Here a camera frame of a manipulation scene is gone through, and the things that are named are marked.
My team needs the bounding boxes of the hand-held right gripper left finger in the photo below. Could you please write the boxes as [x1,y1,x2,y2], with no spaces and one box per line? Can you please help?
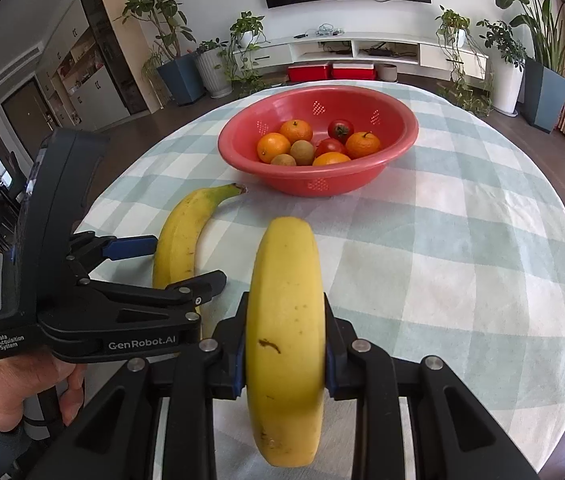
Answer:
[57,292,250,480]

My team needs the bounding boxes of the green white checkered tablecloth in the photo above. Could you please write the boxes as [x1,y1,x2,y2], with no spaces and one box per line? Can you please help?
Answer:
[73,80,565,480]

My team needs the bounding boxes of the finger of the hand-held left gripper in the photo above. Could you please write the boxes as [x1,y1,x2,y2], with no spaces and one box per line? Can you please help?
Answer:
[65,231,160,282]
[37,269,228,333]

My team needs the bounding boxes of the white television cabinet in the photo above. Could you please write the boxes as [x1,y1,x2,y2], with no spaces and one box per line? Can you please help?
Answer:
[257,32,489,82]

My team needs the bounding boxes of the red storage box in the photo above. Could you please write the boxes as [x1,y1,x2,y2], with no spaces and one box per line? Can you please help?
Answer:
[287,64,332,82]
[331,62,379,81]

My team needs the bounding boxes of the thick yellow banana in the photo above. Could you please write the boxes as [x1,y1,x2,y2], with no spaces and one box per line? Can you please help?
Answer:
[246,216,327,467]

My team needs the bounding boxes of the small plant ribbed white pot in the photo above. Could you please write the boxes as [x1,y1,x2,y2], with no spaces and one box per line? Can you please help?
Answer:
[194,40,234,99]

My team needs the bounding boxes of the large-leaf plant grey planter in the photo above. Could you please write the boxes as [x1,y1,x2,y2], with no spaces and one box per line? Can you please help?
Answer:
[479,0,565,134]

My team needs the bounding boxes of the tall tree plant blue planter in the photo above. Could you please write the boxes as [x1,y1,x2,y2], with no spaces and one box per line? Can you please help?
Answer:
[122,0,206,107]

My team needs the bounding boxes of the person's left hand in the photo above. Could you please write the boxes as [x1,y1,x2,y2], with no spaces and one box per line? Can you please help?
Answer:
[0,342,86,433]

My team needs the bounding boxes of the yellow banana with green stem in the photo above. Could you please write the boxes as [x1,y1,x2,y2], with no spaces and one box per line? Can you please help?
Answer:
[152,183,247,343]

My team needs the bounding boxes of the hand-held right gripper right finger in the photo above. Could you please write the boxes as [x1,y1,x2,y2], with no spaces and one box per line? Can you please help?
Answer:
[322,296,529,480]

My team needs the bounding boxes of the umbrella plant white pot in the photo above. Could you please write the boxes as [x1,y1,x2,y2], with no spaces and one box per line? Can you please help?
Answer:
[477,20,526,115]

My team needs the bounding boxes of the orange mandarin with stem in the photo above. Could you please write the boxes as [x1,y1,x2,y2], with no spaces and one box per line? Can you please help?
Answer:
[345,131,382,160]

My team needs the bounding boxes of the brown wooden door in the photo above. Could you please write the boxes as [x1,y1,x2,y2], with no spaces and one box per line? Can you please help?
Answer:
[1,80,62,134]

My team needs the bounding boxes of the wooden display cabinet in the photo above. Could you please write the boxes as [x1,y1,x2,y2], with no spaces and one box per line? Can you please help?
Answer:
[37,0,164,132]

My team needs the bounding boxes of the red plastic colander bowl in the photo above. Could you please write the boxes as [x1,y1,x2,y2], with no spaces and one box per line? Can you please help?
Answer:
[218,86,419,197]

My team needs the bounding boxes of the trailing pothos white pot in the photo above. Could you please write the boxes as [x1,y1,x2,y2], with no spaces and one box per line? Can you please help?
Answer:
[222,11,269,97]
[435,6,494,111]

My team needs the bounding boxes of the red tomato with calyx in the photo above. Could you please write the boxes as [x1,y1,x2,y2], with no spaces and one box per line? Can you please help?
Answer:
[327,119,354,143]

